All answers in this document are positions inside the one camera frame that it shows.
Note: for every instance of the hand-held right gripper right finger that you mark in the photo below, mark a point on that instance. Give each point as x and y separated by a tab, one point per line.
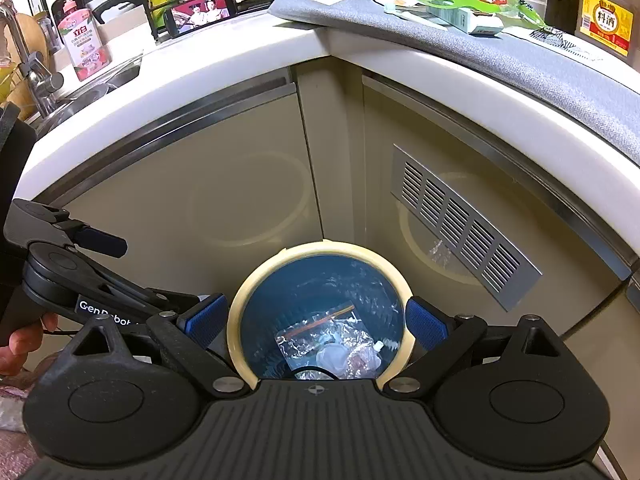
429	321

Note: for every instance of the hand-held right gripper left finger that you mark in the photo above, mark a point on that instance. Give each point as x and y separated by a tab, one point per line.
207	317

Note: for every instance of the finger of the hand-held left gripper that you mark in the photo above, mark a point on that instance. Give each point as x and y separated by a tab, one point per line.
105	246
165	297

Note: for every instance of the cream rimmed trash bin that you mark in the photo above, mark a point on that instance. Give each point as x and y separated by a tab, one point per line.
240	305

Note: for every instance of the blue trash bag liner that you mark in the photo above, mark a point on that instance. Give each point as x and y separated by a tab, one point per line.
300	285

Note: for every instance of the clear zip bag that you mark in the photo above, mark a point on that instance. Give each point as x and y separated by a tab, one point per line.
310	335

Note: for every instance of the person's left hand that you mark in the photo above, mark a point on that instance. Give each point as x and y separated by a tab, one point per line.
25	345

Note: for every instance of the silver cabinet vent grille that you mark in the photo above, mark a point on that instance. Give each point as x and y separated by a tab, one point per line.
465	230

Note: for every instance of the beige cabinet door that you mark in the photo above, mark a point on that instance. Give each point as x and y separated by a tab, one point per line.
200	185
500	160

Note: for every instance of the person's pink patterned clothing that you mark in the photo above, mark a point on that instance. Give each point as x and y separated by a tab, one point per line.
15	420

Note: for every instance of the steel sink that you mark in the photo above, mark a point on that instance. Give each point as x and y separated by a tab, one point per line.
95	90

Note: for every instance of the metal faucet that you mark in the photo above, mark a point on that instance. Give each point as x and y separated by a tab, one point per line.
37	75

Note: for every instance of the pink dish soap bottle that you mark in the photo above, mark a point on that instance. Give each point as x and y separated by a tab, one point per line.
82	40

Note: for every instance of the wooden board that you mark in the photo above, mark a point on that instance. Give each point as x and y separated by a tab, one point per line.
30	35

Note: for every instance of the black spice rack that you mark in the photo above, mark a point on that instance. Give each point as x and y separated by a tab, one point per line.
155	25

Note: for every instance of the black smartphone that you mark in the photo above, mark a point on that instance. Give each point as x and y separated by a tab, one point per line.
200	12

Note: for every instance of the grey fabric mat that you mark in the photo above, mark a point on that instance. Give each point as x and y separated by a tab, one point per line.
450	55

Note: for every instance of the white teal carton box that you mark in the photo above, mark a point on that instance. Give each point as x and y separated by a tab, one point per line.
470	22

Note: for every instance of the white geometric print cutting board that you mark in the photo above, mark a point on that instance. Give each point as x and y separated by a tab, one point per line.
565	45

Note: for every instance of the pale plastic stick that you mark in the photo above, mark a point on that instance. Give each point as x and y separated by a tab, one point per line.
410	12

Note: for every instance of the green red snack wrapper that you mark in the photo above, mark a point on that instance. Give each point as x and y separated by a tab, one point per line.
515	10

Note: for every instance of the cooking wine jug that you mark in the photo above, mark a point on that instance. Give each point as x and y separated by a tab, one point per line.
602	15

